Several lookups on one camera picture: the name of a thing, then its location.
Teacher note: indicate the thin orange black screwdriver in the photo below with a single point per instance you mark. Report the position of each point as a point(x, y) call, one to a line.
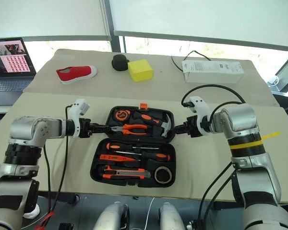
point(116, 145)

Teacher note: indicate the white rounded object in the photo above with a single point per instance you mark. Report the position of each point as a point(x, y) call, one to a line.
point(32, 212)

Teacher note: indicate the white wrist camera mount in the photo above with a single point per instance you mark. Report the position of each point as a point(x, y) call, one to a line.
point(199, 103)
point(78, 105)

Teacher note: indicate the open laptop computer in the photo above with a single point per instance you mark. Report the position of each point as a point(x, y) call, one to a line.
point(9, 57)

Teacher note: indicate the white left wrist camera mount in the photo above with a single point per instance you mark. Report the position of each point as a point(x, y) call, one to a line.
point(78, 105)

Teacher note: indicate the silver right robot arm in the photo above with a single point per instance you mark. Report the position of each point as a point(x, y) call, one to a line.
point(240, 117)

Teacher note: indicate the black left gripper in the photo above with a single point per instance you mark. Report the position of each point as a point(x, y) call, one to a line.
point(86, 128)

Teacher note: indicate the orange black utility knife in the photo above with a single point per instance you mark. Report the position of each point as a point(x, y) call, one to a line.
point(124, 172)

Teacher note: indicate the white roller blind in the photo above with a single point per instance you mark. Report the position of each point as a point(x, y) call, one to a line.
point(48, 16)
point(206, 16)

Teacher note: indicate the red canvas shoe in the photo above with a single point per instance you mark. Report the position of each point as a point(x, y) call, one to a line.
point(74, 73)

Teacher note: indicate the dark window frame post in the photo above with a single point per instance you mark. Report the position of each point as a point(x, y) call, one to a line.
point(114, 28)

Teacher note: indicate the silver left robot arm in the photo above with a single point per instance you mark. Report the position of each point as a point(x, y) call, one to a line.
point(26, 127)

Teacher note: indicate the black electrical tape roll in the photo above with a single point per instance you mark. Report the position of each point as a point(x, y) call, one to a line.
point(158, 178)

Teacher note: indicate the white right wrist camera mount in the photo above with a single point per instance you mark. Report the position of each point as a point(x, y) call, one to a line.
point(199, 103)

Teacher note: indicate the thick orange black screwdriver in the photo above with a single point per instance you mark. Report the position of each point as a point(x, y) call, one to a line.
point(158, 156)

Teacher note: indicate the black equipment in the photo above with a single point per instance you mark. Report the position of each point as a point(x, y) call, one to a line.
point(285, 103)

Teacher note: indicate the red clip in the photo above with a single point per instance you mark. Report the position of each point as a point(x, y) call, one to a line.
point(46, 219)

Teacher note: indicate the orange black tape measure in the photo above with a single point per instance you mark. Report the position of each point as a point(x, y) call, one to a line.
point(122, 115)

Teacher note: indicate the yellow foam block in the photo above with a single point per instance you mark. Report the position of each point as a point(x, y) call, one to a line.
point(140, 70)

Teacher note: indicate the black round cap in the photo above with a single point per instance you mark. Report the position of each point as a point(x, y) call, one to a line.
point(120, 62)

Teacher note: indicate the silver rounded robot knee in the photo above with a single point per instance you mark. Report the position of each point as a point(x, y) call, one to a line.
point(112, 216)
point(170, 216)

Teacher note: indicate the yellow tape strip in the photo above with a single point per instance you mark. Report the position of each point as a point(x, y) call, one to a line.
point(271, 135)

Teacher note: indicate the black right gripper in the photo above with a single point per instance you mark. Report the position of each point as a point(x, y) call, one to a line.
point(193, 128)

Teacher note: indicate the orange voltage tester pen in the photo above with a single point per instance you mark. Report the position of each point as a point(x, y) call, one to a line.
point(115, 157)

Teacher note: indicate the long white cardboard box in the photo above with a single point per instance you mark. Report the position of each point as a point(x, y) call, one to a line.
point(211, 72)

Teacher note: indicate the black tool case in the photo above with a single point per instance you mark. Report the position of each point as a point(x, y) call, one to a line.
point(134, 141)

